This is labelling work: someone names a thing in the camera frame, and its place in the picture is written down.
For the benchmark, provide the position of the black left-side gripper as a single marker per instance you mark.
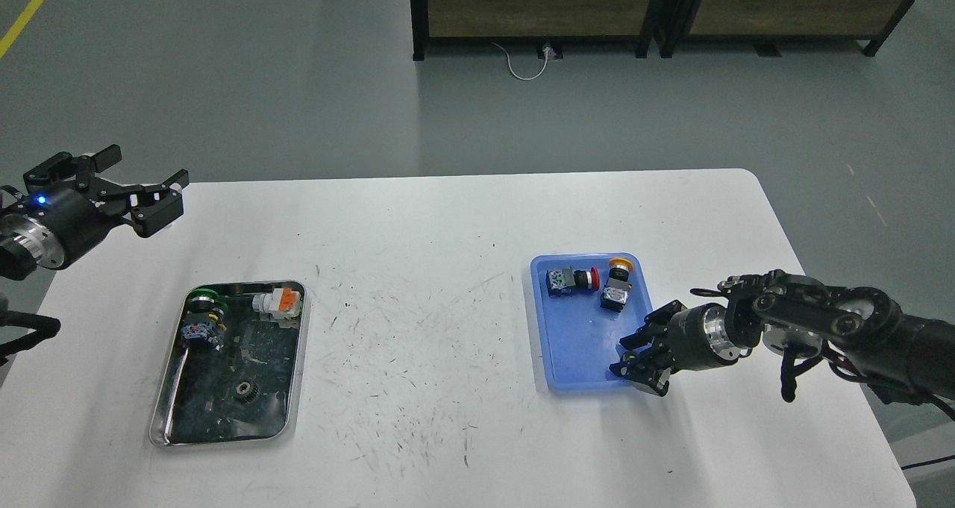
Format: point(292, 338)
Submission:
point(66, 209)

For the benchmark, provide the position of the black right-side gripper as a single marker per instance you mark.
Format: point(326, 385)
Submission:
point(673, 339)

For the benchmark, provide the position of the black gear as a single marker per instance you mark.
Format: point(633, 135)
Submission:
point(245, 391)

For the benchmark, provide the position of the black right-side robot arm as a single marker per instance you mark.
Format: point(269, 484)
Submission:
point(860, 333)

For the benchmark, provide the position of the black left-side robot arm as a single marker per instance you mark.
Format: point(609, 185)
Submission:
point(67, 208)

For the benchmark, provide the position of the blue plastic tray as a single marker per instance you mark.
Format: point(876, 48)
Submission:
point(578, 338)

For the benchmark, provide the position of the silver metal tray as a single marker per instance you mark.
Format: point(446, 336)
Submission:
point(194, 405)

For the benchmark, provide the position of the wooden cabinet right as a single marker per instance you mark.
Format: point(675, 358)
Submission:
point(756, 20)

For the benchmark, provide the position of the wooden cabinet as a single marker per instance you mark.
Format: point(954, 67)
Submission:
point(636, 23)
point(756, 20)

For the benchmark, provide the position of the wooden cabinet left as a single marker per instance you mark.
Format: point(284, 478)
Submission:
point(636, 23)

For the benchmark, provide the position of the yellow push button switch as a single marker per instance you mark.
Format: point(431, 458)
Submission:
point(616, 291)

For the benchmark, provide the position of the red push button switch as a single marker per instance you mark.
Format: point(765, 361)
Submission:
point(567, 281)

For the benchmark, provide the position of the green push button switch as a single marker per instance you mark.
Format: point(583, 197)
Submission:
point(202, 323)

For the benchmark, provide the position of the orange white switch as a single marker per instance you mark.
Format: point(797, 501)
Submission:
point(279, 305)

